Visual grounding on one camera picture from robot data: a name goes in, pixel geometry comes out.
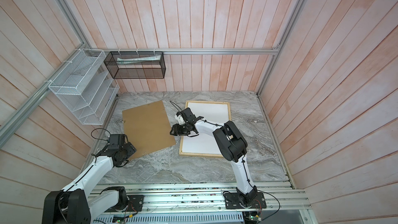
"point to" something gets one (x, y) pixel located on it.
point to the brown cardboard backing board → (147, 127)
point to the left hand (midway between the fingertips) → (129, 154)
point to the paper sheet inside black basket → (140, 59)
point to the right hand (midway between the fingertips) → (173, 133)
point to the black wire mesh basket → (136, 65)
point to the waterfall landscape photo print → (215, 112)
